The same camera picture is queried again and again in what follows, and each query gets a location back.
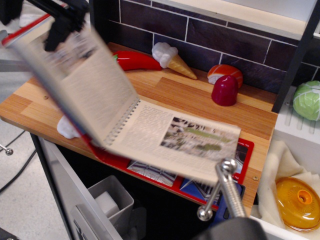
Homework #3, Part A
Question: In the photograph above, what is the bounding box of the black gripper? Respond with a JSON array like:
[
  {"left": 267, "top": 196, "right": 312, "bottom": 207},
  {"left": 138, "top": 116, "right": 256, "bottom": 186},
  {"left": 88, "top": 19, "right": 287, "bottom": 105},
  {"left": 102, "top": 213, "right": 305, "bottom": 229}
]
[{"left": 28, "top": 0, "right": 90, "bottom": 52}]

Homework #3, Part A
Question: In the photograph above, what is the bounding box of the red spiral-bound book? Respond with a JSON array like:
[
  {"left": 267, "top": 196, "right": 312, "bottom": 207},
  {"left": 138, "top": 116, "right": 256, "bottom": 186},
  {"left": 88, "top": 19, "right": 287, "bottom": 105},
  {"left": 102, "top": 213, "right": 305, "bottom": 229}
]
[{"left": 1, "top": 13, "right": 255, "bottom": 211}]

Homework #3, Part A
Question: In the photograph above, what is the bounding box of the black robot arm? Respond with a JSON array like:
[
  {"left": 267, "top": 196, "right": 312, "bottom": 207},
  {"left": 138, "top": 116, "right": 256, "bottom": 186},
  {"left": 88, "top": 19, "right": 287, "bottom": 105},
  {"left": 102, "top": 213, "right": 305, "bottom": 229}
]
[{"left": 0, "top": 0, "right": 90, "bottom": 52}]

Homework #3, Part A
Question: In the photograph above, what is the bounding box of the red toy chili pepper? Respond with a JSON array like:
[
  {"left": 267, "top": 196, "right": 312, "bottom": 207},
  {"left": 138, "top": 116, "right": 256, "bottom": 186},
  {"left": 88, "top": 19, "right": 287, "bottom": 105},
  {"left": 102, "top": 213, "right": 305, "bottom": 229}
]
[{"left": 112, "top": 50, "right": 162, "bottom": 71}]

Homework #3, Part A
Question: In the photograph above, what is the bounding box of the toy fried egg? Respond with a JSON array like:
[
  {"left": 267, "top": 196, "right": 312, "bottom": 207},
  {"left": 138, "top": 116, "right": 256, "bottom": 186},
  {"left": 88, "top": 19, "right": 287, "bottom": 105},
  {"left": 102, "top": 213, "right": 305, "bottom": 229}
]
[{"left": 56, "top": 115, "right": 81, "bottom": 139}]

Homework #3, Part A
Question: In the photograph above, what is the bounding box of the toy ice cream cone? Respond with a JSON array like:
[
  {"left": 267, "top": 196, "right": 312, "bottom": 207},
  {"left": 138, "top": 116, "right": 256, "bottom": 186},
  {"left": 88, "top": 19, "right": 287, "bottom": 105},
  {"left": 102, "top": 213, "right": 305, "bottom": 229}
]
[{"left": 151, "top": 42, "right": 198, "bottom": 80}]

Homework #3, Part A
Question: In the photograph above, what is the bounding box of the small metal ball knob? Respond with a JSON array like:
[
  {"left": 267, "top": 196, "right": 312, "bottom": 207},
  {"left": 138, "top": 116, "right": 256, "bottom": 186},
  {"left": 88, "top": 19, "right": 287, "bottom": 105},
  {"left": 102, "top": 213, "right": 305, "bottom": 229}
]
[{"left": 0, "top": 143, "right": 14, "bottom": 156}]

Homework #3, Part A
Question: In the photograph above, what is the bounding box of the toy salmon sushi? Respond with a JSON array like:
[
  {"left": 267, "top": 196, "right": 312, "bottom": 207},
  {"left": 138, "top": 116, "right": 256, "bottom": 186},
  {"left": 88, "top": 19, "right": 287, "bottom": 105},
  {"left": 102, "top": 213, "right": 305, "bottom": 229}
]
[{"left": 207, "top": 64, "right": 244, "bottom": 88}]

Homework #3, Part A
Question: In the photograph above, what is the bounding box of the dark red toy dome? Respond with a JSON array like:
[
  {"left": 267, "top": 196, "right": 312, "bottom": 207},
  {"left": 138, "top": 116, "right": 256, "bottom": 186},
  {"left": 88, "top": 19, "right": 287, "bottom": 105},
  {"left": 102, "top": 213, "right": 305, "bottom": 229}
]
[{"left": 211, "top": 75, "right": 239, "bottom": 107}]

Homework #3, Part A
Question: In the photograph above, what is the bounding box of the white sponge block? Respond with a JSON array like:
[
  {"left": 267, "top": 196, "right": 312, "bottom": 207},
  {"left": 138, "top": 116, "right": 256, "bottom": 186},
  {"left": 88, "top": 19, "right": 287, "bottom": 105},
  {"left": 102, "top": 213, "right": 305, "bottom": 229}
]
[{"left": 95, "top": 191, "right": 120, "bottom": 218}]

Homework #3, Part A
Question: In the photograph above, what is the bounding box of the grey plastic bin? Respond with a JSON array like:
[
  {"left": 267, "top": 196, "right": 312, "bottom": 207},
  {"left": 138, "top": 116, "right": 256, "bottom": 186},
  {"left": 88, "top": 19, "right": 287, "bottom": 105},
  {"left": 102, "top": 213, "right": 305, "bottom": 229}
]
[{"left": 88, "top": 175, "right": 134, "bottom": 235}]

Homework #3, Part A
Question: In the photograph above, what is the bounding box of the grey cabinet door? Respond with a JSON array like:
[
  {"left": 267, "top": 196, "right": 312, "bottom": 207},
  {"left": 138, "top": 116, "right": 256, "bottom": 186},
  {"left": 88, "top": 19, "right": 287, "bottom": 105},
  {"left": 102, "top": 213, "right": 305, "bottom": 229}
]
[{"left": 38, "top": 137, "right": 122, "bottom": 240}]

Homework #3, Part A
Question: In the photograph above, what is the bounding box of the wooden upper shelf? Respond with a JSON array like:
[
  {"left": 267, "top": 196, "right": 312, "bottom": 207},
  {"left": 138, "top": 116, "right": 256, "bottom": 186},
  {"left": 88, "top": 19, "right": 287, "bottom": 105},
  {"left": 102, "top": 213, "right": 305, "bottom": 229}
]
[{"left": 157, "top": 0, "right": 316, "bottom": 40}]

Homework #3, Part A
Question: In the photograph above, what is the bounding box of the cream cloth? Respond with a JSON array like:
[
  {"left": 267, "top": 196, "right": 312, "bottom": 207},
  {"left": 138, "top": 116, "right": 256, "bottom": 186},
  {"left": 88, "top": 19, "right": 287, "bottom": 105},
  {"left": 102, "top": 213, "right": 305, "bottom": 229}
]
[{"left": 257, "top": 140, "right": 320, "bottom": 228}]

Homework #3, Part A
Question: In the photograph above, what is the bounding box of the green toy cabbage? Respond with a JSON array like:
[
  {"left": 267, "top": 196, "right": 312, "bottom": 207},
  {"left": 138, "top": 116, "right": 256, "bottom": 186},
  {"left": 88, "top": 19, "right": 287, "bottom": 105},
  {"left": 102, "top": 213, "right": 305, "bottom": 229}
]
[{"left": 293, "top": 80, "right": 320, "bottom": 121}]

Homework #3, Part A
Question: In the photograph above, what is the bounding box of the orange plastic lid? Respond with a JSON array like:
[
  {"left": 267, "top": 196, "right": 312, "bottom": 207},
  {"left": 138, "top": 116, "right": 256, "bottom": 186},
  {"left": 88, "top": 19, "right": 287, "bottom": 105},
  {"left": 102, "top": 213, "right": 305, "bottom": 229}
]
[{"left": 276, "top": 177, "right": 320, "bottom": 232}]

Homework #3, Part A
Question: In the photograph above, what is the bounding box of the black floor cable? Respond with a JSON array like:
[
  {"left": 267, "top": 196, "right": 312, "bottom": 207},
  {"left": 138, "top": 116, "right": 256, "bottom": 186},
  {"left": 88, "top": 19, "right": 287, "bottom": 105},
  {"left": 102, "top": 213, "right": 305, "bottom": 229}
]
[{"left": 0, "top": 129, "right": 37, "bottom": 193}]

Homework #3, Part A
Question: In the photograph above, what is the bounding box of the metal clamp screw handle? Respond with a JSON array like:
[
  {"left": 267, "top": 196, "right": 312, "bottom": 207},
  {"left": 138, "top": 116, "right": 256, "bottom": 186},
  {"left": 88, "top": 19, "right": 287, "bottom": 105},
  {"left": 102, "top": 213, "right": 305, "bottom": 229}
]
[{"left": 197, "top": 157, "right": 247, "bottom": 222}]

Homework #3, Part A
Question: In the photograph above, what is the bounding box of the black shelf post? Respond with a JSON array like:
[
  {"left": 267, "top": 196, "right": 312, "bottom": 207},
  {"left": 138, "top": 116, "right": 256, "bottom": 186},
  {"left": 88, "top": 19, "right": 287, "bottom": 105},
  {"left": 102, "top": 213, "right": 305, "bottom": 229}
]
[{"left": 271, "top": 0, "right": 320, "bottom": 114}]

